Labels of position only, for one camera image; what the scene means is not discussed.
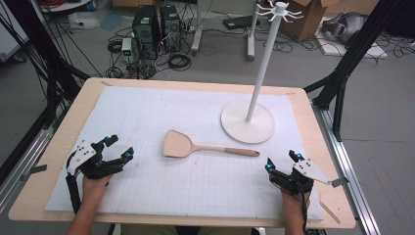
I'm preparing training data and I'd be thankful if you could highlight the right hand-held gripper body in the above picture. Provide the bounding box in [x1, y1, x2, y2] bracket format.
[268, 159, 333, 197]

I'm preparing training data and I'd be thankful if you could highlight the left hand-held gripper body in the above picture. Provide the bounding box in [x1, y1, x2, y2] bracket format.
[66, 139, 125, 180]

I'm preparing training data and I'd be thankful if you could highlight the person's right hand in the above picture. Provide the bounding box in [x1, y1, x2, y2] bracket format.
[281, 190, 311, 223]

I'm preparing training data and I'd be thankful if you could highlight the person's left hand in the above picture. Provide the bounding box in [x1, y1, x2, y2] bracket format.
[81, 173, 115, 210]

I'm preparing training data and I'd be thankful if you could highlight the thin wooden strip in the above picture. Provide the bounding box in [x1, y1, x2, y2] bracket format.
[317, 195, 343, 226]

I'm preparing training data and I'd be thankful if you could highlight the white hook stand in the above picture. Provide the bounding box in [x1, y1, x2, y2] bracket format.
[220, 0, 304, 145]

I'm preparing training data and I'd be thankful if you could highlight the wooden table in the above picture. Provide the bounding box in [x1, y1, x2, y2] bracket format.
[8, 76, 357, 230]

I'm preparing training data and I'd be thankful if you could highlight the beige spatula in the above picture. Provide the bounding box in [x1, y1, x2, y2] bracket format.
[161, 128, 261, 160]

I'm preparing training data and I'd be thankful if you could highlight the white grid mat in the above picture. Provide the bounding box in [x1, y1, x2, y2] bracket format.
[44, 85, 326, 221]

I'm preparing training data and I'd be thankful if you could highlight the small white device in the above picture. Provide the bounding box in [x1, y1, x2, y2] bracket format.
[120, 37, 134, 64]

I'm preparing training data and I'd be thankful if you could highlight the black computer tower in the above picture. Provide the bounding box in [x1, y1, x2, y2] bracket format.
[159, 4, 183, 54]
[131, 5, 161, 62]

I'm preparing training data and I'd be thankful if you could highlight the white stand leg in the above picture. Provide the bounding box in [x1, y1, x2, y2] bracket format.
[190, 0, 205, 56]
[246, 0, 261, 63]

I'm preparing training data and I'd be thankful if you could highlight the clear plastic bag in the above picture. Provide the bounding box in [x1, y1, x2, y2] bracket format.
[67, 12, 100, 30]

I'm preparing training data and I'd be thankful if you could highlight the white floor board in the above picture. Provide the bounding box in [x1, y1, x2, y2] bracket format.
[315, 31, 390, 61]

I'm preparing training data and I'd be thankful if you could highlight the cardboard box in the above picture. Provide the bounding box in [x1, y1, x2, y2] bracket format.
[278, 0, 340, 43]

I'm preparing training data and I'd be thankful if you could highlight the grey headset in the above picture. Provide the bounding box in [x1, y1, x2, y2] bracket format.
[320, 12, 367, 45]

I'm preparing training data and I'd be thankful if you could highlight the round white table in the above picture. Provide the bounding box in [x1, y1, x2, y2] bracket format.
[38, 0, 96, 14]

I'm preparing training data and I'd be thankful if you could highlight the black flat device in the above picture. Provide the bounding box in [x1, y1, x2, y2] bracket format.
[222, 15, 262, 30]

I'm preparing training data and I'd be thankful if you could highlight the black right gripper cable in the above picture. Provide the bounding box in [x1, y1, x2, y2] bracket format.
[300, 191, 311, 235]

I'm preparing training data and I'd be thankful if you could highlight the grey metal bracket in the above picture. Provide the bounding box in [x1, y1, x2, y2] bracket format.
[331, 176, 349, 189]
[20, 164, 49, 182]

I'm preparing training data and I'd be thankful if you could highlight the aluminium rail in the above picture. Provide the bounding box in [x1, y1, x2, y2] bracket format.
[0, 125, 56, 214]
[312, 105, 382, 235]

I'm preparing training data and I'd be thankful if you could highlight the coiled black cable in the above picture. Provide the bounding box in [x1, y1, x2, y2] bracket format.
[167, 52, 193, 72]

